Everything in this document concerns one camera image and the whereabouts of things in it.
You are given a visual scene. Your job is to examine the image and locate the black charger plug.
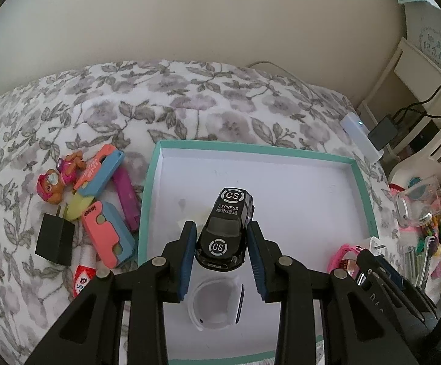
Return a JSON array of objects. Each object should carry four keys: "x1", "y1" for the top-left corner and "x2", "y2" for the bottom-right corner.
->
[{"x1": 35, "y1": 205, "x2": 76, "y2": 266}]

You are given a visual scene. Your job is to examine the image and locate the white smartwatch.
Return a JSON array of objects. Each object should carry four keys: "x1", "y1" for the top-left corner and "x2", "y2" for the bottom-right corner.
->
[{"x1": 187, "y1": 278, "x2": 246, "y2": 331}]

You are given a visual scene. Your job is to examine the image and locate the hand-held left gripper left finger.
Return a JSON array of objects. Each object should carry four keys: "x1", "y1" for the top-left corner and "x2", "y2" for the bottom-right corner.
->
[{"x1": 28, "y1": 221, "x2": 198, "y2": 365}]

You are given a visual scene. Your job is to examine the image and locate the white shelf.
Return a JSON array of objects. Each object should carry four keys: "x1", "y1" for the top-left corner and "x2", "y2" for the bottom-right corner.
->
[{"x1": 357, "y1": 4, "x2": 441, "y2": 168}]

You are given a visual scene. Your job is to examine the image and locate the slim coral blue fidget toy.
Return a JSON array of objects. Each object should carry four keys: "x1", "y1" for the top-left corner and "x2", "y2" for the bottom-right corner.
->
[{"x1": 72, "y1": 142, "x2": 125, "y2": 198}]

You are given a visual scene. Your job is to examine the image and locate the clear plastic container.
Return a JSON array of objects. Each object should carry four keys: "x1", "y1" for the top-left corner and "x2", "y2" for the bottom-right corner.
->
[{"x1": 393, "y1": 177, "x2": 441, "y2": 229}]

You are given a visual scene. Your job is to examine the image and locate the red white small bottle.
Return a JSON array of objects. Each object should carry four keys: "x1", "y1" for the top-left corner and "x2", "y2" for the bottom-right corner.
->
[{"x1": 70, "y1": 244, "x2": 99, "y2": 299}]

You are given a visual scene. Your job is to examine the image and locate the pile of colourful stationery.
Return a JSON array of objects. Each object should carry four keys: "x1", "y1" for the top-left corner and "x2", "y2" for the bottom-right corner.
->
[{"x1": 405, "y1": 186, "x2": 441, "y2": 301}]

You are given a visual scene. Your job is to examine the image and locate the pink puppy figurine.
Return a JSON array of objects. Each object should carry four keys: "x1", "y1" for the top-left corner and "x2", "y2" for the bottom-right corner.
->
[{"x1": 58, "y1": 151, "x2": 88, "y2": 187}]

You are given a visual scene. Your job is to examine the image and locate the black cable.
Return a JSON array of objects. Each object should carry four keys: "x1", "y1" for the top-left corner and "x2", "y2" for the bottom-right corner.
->
[{"x1": 391, "y1": 74, "x2": 441, "y2": 122}]

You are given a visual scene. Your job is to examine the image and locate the purple fidget toy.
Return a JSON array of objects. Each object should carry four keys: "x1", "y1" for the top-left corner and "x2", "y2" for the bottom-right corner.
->
[{"x1": 112, "y1": 167, "x2": 142, "y2": 233}]

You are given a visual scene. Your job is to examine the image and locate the teal cardboard box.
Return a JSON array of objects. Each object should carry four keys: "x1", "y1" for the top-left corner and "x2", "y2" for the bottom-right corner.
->
[{"x1": 137, "y1": 139, "x2": 380, "y2": 362}]

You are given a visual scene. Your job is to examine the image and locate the wide coral blue fidget toy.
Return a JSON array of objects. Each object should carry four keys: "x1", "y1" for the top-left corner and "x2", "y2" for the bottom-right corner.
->
[{"x1": 81, "y1": 201, "x2": 137, "y2": 269}]

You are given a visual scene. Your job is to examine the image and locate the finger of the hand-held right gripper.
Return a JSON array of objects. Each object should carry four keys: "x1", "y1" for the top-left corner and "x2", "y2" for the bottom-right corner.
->
[
  {"x1": 357, "y1": 250, "x2": 426, "y2": 322},
  {"x1": 406, "y1": 277, "x2": 439, "y2": 318}
]

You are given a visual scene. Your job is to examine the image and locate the yellow green fidget toy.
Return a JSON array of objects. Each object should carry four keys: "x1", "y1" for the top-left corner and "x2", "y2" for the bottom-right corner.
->
[{"x1": 64, "y1": 192, "x2": 92, "y2": 222}]

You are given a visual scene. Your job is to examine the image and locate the white slotted basket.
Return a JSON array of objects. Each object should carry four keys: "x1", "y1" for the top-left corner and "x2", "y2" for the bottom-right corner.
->
[{"x1": 389, "y1": 103, "x2": 441, "y2": 198}]

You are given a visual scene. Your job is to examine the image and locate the white cable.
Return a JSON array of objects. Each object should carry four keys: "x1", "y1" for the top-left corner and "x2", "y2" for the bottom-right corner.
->
[{"x1": 249, "y1": 60, "x2": 295, "y2": 78}]

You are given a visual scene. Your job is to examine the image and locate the white stick device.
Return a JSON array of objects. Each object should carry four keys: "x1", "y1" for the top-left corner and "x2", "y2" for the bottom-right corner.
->
[{"x1": 339, "y1": 113, "x2": 384, "y2": 164}]

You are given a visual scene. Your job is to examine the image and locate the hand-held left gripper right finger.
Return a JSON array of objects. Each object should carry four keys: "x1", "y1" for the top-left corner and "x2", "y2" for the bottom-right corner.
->
[{"x1": 246, "y1": 221, "x2": 419, "y2": 365}]

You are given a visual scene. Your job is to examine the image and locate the black toy car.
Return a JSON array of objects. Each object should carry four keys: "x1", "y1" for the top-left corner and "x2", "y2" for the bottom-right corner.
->
[{"x1": 194, "y1": 187, "x2": 255, "y2": 272}]

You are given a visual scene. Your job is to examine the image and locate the black power adapter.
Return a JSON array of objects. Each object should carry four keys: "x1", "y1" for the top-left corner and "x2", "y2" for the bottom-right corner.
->
[{"x1": 368, "y1": 118, "x2": 399, "y2": 151}]

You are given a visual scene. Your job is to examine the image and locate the pink smartwatch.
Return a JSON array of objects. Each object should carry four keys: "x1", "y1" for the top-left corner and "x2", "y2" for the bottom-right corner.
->
[{"x1": 327, "y1": 243, "x2": 362, "y2": 280}]

